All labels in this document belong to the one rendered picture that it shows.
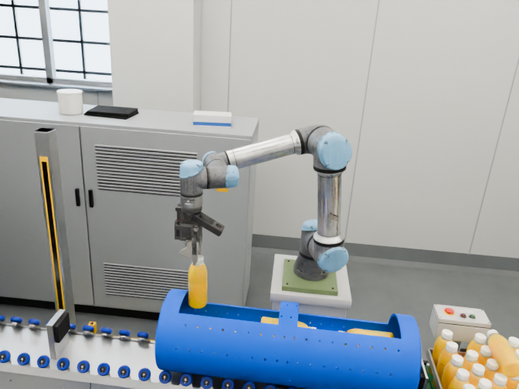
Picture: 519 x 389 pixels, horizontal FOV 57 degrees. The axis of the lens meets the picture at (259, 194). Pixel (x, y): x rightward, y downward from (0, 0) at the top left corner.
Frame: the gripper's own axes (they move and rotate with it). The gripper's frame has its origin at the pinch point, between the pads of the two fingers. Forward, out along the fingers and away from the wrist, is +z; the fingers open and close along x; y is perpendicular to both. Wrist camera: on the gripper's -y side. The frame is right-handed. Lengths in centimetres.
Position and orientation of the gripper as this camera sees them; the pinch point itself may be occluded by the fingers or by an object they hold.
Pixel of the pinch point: (198, 258)
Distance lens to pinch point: 170.3
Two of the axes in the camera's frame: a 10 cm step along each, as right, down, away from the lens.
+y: -9.9, -0.8, 0.8
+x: -1.1, 3.6, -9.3
